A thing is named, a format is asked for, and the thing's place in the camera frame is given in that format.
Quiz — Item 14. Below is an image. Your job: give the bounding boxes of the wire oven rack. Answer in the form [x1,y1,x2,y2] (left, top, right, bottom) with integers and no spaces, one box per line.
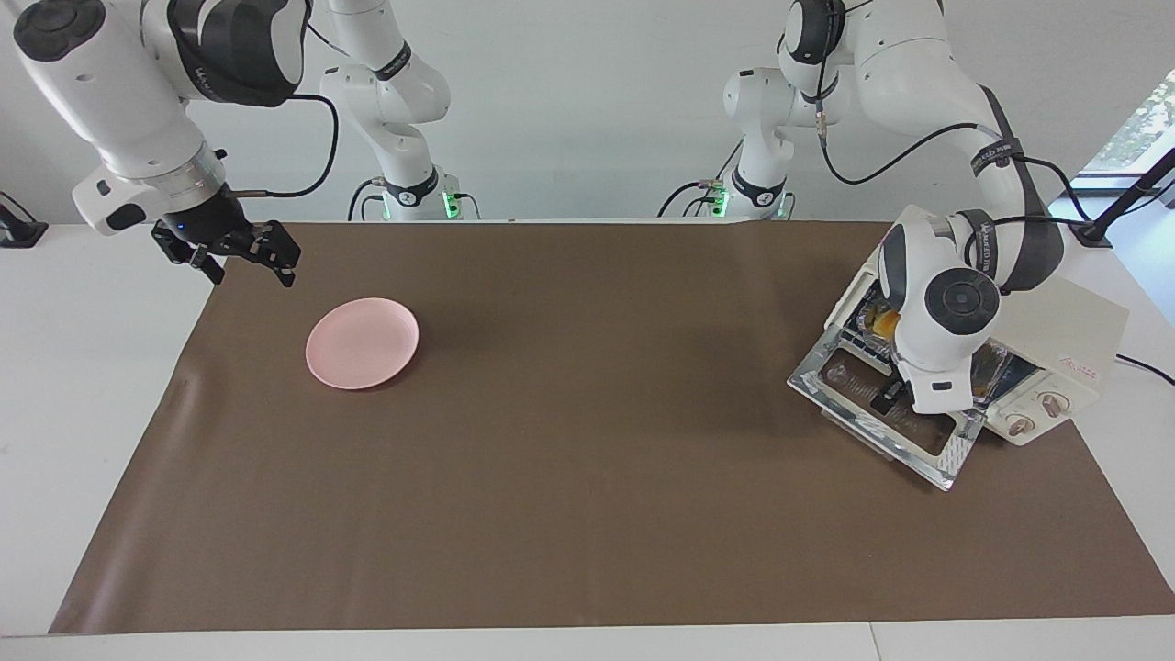
[840,280,1038,409]

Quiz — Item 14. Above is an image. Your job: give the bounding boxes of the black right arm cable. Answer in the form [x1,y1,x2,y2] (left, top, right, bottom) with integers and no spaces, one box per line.
[225,92,341,199]

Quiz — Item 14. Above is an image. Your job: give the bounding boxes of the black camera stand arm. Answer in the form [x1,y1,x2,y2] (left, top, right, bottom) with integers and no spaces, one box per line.
[1068,147,1175,250]

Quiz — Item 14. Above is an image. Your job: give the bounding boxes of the black base cable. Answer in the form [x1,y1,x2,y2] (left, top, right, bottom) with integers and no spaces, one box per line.
[346,177,386,221]
[656,138,744,219]

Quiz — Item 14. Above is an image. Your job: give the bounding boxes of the small black clamp mount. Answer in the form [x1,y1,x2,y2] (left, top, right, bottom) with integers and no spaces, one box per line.
[0,191,49,250]

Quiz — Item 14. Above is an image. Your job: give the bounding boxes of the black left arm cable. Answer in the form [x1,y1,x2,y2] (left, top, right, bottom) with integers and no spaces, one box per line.
[812,87,1098,230]

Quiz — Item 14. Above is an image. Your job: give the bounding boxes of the window with greenery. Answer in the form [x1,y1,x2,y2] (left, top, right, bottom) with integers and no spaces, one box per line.
[1074,69,1175,180]

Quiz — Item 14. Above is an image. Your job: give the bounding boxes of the pink round plate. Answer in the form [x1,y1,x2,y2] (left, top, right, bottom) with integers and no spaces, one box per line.
[305,297,420,391]

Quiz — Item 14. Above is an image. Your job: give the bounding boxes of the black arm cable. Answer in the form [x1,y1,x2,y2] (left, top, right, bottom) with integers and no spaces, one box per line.
[812,87,1098,230]
[225,92,341,199]

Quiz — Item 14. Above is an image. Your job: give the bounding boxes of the black left base cable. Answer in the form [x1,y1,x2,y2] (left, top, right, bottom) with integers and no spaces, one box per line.
[656,138,744,219]

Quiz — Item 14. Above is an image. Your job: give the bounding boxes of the cream toaster oven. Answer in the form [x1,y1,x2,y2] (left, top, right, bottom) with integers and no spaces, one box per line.
[824,266,1130,448]

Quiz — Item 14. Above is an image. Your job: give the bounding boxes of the black oven power cord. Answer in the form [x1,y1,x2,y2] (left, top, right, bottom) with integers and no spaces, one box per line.
[1115,353,1175,387]

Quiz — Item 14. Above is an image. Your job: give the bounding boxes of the brown paper table mat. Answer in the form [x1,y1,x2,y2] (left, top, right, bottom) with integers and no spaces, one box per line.
[48,220,1175,636]

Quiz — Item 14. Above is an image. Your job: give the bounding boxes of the glass and metal oven door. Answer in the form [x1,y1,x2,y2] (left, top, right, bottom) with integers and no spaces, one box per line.
[788,323,988,492]

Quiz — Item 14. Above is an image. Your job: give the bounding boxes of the aluminium foil tray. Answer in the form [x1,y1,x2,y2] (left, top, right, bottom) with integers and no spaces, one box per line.
[856,294,905,357]

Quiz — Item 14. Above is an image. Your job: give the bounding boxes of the black right base cable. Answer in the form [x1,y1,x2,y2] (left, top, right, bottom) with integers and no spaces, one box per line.
[346,177,386,221]

